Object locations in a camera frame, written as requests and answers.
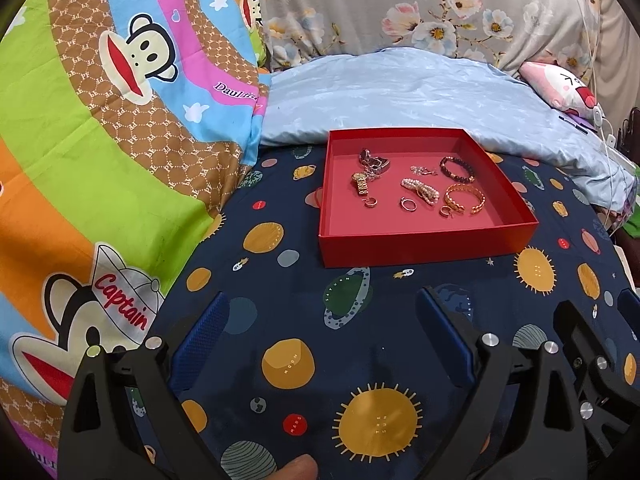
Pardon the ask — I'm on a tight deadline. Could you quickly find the pearl bracelet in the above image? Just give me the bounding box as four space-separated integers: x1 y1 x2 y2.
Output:
400 177 441 207

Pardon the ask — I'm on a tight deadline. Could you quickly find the person's left hand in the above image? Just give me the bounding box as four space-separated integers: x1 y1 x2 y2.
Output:
264 454 319 480

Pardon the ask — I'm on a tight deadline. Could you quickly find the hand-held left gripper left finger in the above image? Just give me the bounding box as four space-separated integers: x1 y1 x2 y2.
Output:
57 291 232 480

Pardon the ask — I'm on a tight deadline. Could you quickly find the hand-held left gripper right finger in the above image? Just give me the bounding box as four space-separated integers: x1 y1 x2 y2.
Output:
416 286 589 480

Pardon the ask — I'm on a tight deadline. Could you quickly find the silver wristwatch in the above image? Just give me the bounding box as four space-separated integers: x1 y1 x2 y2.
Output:
358 148 392 176

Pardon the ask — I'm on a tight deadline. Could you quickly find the floral grey pillow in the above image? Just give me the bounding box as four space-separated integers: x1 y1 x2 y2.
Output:
254 0 609 80

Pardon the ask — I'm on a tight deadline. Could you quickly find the red cardboard box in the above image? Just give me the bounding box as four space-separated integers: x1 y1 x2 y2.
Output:
318 128 540 270

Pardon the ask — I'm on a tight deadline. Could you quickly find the light blue pillow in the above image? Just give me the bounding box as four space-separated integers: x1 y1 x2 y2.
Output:
257 47 637 212

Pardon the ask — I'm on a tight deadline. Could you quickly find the navy planet print blanket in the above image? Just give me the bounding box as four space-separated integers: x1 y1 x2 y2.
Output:
125 142 640 480

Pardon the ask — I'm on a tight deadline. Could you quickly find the pink plush pillow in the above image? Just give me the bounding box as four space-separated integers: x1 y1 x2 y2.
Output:
518 59 602 122

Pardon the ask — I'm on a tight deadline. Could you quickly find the green cloth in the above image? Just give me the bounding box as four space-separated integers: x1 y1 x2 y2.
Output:
624 194 640 239

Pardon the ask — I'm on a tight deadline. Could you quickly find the beige cloth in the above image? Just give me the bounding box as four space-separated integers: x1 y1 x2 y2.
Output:
594 0 640 128

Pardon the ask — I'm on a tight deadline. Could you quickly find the gold bangle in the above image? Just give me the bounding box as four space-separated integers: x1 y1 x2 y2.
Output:
443 183 487 216

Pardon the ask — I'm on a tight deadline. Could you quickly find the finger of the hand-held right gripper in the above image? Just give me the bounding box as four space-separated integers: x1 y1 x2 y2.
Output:
551 299 633 442
617 288 640 327

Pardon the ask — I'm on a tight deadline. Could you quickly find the cartoon monkey blanket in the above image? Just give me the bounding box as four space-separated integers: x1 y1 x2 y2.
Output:
0 0 274 480

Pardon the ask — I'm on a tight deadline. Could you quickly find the white cable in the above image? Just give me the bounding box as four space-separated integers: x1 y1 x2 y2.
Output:
570 0 632 163

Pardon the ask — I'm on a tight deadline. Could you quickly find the dark bead bracelet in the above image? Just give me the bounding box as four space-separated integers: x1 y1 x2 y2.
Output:
438 155 475 185

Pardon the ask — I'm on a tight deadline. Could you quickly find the gold wristwatch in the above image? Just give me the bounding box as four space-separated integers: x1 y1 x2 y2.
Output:
350 170 374 197

